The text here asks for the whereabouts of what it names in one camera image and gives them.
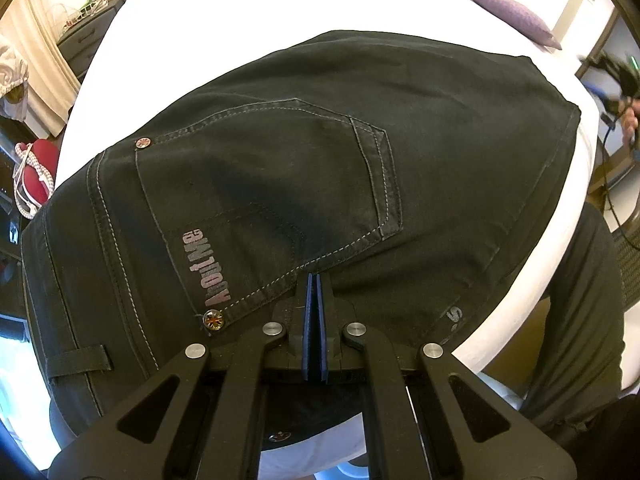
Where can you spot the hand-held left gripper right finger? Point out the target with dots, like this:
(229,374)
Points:
(324,320)

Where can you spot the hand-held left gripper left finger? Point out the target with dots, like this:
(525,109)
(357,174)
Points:
(310,320)

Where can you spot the black denim pants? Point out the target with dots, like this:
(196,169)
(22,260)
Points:
(280,160)

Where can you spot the person's right hand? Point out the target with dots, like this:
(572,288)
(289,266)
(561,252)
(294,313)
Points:
(631,119)

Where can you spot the purple pillow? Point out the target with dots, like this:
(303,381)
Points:
(515,16)

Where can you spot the person's grey trouser leg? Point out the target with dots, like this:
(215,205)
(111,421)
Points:
(575,320)

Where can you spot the red and white shoe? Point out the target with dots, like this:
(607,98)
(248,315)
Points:
(37,170)

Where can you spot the grey drawer cabinet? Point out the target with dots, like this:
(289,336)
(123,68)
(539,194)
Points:
(80,42)

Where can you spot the cream curtain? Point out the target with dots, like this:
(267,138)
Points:
(50,70)

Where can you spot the white crumpled cloth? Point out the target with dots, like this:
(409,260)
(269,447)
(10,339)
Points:
(11,72)

